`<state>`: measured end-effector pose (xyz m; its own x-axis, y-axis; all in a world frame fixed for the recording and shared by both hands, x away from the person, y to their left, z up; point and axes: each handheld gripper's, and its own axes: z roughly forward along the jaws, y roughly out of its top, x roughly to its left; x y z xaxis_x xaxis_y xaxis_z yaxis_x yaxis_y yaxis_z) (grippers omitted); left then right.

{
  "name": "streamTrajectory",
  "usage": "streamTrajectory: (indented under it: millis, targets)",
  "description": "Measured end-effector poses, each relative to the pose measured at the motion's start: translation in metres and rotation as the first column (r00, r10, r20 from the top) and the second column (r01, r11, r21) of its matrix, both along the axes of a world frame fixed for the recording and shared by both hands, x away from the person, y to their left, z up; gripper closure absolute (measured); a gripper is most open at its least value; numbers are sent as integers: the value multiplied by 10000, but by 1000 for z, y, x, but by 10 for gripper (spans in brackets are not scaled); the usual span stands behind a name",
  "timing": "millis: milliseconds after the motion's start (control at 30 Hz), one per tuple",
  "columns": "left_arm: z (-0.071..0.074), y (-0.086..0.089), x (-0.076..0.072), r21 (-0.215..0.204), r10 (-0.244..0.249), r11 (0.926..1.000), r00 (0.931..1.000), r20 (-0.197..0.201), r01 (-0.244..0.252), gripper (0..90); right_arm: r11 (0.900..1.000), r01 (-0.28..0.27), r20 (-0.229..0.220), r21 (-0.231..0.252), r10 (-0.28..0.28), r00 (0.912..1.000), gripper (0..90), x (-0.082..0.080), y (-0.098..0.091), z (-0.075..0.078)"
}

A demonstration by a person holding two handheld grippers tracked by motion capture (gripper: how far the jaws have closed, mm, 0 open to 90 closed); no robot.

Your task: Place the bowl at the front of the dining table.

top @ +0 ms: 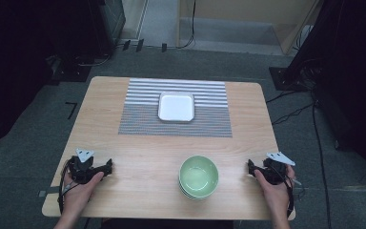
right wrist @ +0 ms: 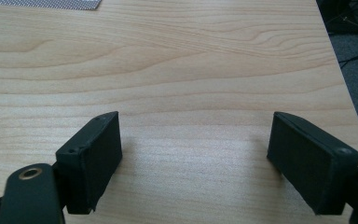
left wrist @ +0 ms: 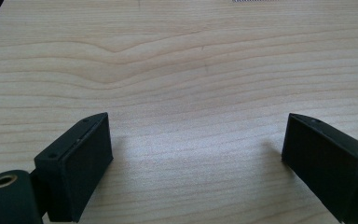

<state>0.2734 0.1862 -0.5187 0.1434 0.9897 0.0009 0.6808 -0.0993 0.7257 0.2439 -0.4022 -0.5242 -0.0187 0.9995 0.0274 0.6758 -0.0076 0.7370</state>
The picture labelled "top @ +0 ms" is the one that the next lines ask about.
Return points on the dark equipment case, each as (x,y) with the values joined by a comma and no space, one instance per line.
(112,22)

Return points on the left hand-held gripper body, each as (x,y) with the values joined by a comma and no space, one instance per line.
(82,169)

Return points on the person's left hand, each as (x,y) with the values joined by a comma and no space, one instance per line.
(78,194)

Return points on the white square plate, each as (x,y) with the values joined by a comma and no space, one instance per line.
(176,107)

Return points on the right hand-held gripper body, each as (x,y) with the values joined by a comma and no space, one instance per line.
(275,169)

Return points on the grey tape strip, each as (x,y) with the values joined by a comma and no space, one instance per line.
(49,192)

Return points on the person's right hand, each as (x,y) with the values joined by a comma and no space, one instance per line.
(277,196)

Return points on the grey striped placemat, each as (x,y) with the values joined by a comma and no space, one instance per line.
(139,122)

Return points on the black angled floor tape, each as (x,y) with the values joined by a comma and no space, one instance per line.
(73,108)

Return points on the light wooden cabinet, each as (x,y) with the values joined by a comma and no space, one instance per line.
(292,35)

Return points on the light green bowl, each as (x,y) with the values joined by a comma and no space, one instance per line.
(199,175)
(193,196)

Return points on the black stand base plate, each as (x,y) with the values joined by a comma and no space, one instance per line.
(71,73)
(282,79)

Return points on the black curtain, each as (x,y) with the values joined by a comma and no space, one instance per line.
(355,79)
(12,70)

